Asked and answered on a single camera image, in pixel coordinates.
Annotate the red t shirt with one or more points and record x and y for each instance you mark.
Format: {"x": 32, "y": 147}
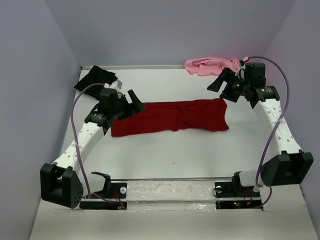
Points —
{"x": 205, "y": 114}

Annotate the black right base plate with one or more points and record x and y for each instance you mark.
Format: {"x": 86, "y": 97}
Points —
{"x": 230, "y": 198}

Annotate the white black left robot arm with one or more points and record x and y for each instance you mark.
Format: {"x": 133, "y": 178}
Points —
{"x": 59, "y": 181}

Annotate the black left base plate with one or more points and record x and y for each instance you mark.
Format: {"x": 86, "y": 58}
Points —
{"x": 112, "y": 196}

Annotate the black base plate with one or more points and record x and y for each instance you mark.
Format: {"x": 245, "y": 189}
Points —
{"x": 112, "y": 196}
{"x": 230, "y": 198}

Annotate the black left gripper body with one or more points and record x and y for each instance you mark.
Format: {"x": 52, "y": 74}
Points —
{"x": 122, "y": 110}

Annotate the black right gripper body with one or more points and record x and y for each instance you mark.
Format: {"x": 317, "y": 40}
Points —
{"x": 236, "y": 87}

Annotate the pink t shirt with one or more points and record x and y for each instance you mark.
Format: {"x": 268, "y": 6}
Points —
{"x": 211, "y": 66}

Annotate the black folded t shirt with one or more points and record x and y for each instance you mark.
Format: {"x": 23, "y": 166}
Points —
{"x": 96, "y": 75}

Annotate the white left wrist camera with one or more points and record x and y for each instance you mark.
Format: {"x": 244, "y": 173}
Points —
{"x": 116, "y": 85}

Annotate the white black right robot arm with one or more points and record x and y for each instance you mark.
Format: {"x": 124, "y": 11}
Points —
{"x": 289, "y": 164}

